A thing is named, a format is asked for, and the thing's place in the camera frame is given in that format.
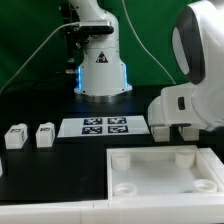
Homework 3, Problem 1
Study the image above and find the white square tabletop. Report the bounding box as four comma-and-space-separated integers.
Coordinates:
107, 145, 219, 200

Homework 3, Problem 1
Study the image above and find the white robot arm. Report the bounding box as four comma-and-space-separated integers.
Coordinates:
68, 0, 224, 130

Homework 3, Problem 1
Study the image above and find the white fence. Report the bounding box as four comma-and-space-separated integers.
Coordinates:
0, 194, 224, 224
200, 148, 224, 192

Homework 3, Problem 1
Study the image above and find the white right fence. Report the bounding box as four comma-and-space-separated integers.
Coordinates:
200, 148, 224, 192

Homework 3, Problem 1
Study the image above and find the grey cable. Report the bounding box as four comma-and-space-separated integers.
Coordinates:
0, 21, 81, 96

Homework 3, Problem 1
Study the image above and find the white front fence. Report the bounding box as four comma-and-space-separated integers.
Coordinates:
0, 194, 224, 224

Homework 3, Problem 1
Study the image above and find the white marker sheet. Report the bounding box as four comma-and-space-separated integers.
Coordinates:
58, 115, 150, 138

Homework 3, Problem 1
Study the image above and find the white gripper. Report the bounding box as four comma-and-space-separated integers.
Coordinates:
148, 83, 224, 131

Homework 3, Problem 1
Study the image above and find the white piece left edge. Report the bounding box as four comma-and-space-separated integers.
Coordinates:
0, 158, 3, 177

